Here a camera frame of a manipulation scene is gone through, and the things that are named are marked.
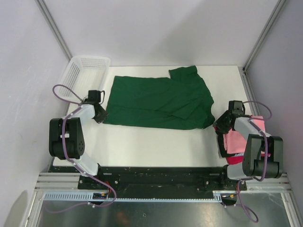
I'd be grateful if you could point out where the green t shirt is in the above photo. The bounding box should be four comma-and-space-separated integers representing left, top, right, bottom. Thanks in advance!
104, 66, 215, 130

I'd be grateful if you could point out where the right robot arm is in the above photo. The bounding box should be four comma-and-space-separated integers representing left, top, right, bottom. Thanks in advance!
213, 111, 283, 190

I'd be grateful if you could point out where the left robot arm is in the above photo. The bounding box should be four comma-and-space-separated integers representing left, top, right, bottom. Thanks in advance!
49, 103, 107, 189

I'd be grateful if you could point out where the pink folded t shirt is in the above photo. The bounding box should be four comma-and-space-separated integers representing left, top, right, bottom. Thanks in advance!
223, 116, 265, 155

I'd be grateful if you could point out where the black folded t shirt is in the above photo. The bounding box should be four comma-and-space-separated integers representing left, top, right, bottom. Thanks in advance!
217, 133, 228, 158

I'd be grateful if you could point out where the white plastic basket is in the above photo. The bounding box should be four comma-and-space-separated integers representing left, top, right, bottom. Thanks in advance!
55, 55, 111, 103

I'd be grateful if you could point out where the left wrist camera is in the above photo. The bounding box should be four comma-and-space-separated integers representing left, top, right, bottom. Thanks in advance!
83, 90, 105, 104

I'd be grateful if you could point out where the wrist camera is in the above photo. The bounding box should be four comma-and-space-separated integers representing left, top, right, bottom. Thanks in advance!
83, 90, 105, 104
228, 100, 245, 115

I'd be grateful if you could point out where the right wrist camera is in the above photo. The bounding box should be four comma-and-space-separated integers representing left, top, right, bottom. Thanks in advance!
228, 100, 245, 115

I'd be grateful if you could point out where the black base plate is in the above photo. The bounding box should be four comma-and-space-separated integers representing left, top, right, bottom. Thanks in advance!
47, 166, 248, 199

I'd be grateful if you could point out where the grey cable duct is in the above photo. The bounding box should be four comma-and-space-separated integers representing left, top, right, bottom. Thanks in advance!
44, 191, 237, 202

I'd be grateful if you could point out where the left aluminium frame post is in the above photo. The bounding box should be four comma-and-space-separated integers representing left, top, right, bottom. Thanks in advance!
35, 0, 72, 61

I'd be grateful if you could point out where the aluminium frame post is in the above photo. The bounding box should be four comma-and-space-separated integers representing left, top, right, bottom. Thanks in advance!
35, 0, 72, 61
242, 0, 289, 74

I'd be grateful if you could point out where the right aluminium frame post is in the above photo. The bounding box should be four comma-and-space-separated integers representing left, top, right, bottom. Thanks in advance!
242, 0, 289, 74

